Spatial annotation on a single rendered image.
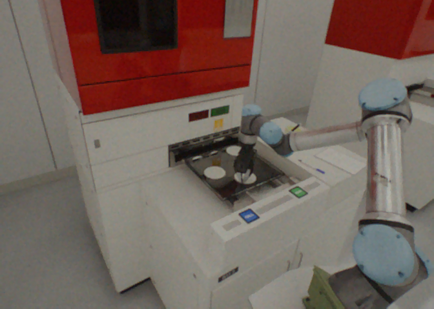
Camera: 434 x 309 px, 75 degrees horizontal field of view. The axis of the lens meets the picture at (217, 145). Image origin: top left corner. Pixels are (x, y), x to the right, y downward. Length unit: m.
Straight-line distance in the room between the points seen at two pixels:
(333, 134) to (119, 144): 0.87
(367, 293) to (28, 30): 2.54
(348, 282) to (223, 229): 0.39
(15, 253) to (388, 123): 2.34
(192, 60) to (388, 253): 0.97
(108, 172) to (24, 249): 1.26
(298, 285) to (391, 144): 0.54
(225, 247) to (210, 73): 0.76
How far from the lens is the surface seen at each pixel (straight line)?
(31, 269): 2.35
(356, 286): 0.89
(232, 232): 0.98
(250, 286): 1.30
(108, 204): 1.46
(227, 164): 1.41
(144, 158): 1.39
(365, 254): 0.75
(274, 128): 1.02
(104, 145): 1.29
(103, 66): 1.13
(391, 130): 0.87
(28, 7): 2.61
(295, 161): 1.39
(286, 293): 1.05
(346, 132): 1.05
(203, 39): 1.27
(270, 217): 1.06
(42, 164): 2.99
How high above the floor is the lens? 1.67
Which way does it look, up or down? 30 degrees down
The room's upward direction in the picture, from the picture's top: 3 degrees clockwise
